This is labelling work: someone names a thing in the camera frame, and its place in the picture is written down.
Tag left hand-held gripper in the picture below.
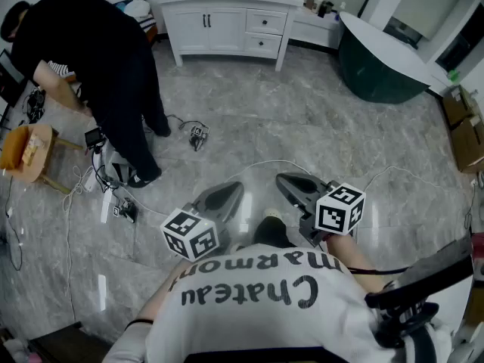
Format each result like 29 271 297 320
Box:
160 181 246 263

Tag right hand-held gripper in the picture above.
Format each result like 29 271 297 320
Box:
275 172 368 248

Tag white cabinet drawer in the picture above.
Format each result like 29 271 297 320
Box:
244 34 284 56
245 8 289 36

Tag person's right forearm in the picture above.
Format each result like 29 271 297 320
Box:
327 232 394 294

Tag person's left forearm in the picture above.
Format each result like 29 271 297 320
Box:
126 257 190 324

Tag person's black trouser leg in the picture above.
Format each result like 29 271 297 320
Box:
253 216 298 249

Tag idle hand-held gripper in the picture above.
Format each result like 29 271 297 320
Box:
111 198 139 225
188 125 211 153

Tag person in white t-shirt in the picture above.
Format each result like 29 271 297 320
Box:
101 240 455 363

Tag dark green white bathtub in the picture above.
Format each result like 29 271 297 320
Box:
337 11 433 104

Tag small black screen device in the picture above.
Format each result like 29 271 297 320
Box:
83 126 106 149

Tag white vanity cabinet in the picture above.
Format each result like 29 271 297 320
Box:
160 2 298 72

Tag white low ledge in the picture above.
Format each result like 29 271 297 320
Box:
290 8 343 51

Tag white cabinet door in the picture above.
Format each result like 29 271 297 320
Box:
207 8 247 52
168 8 209 52

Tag cardboard box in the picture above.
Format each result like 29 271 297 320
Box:
442 85 479 128
449 115 484 174

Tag round wooden stool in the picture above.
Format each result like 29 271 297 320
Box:
0 123 84 195

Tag black white striped blanket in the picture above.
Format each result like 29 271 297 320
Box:
135 13 158 33

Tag small wooden blocks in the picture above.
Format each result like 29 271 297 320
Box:
21 132 42 165

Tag dark side table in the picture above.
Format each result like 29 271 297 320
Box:
28 321 109 363

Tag orange cushion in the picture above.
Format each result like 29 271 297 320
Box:
0 126 29 170

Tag black harness cable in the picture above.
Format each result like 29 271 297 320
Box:
346 265 411 275

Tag black cable tangle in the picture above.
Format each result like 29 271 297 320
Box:
22 87 48 124

